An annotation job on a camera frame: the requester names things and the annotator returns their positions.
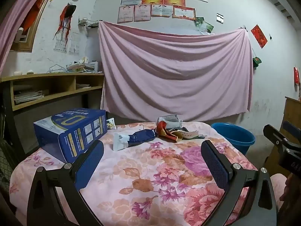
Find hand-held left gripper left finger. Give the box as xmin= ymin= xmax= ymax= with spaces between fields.
xmin=27 ymin=140 xmax=105 ymax=226

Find wooden shelf desk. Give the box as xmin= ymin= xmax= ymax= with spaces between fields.
xmin=1 ymin=73 xmax=105 ymax=156

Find stack of papers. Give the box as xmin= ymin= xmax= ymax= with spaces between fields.
xmin=13 ymin=90 xmax=45 ymax=104

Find red yellow wrapper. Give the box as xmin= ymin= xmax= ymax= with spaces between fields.
xmin=156 ymin=121 xmax=186 ymax=142

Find wire wall rack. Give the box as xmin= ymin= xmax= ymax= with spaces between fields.
xmin=78 ymin=18 xmax=103 ymax=29

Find paper wall calendar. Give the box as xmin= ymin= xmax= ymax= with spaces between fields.
xmin=54 ymin=32 xmax=81 ymax=56

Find blue white toothpaste tube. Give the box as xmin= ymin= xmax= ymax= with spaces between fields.
xmin=113 ymin=128 xmax=157 ymax=151

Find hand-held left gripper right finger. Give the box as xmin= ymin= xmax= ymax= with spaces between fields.
xmin=201 ymin=140 xmax=279 ymax=226

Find red ribbon bundle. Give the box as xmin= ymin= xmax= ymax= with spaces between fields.
xmin=54 ymin=3 xmax=72 ymax=49

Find black hat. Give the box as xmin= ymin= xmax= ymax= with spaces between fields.
xmin=66 ymin=4 xmax=77 ymax=17

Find pink curtain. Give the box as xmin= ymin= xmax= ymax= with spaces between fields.
xmin=0 ymin=0 xmax=53 ymax=76

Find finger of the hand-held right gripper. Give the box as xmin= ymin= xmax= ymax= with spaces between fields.
xmin=263 ymin=124 xmax=301 ymax=151
xmin=283 ymin=121 xmax=301 ymax=134

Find pink floral blanket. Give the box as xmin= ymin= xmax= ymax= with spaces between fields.
xmin=9 ymin=122 xmax=259 ymax=226

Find pink cloth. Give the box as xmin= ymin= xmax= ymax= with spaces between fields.
xmin=270 ymin=173 xmax=287 ymax=217

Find pink hanging sheet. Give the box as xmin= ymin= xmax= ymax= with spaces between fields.
xmin=98 ymin=21 xmax=254 ymax=122

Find blue plastic basin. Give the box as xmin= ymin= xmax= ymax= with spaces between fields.
xmin=211 ymin=122 xmax=256 ymax=156

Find pile of books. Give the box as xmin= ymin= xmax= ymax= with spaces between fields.
xmin=66 ymin=56 xmax=99 ymax=73

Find blue carton box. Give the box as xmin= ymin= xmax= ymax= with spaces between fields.
xmin=33 ymin=109 xmax=108 ymax=163

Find grey wrapper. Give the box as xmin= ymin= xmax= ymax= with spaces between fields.
xmin=157 ymin=115 xmax=183 ymax=129

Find wooden cabinet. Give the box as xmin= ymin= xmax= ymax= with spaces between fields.
xmin=266 ymin=96 xmax=301 ymax=177

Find white printed wrapper strip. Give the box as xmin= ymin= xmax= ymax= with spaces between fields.
xmin=179 ymin=130 xmax=207 ymax=140

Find person's right hand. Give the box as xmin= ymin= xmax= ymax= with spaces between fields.
xmin=280 ymin=172 xmax=301 ymax=203

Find blue wire hangers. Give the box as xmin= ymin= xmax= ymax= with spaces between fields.
xmin=48 ymin=64 xmax=68 ymax=74

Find wooden window frame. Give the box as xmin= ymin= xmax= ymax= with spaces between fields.
xmin=11 ymin=0 xmax=59 ymax=53

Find red paper envelope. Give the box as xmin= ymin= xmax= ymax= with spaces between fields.
xmin=251 ymin=24 xmax=268 ymax=49

